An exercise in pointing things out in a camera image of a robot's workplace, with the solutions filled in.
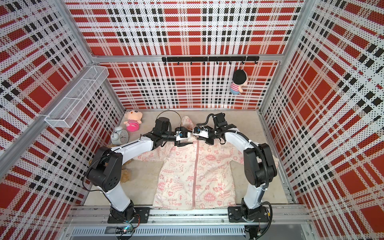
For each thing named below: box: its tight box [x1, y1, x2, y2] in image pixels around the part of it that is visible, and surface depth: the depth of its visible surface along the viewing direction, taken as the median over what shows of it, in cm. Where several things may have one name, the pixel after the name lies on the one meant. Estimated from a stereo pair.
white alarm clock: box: [110, 126, 129, 146], surface depth 95 cm
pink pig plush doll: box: [123, 109, 143, 132], surface depth 110 cm
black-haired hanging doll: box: [230, 69, 249, 95], surface depth 96 cm
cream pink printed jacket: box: [132, 116, 245, 210], surface depth 87 cm
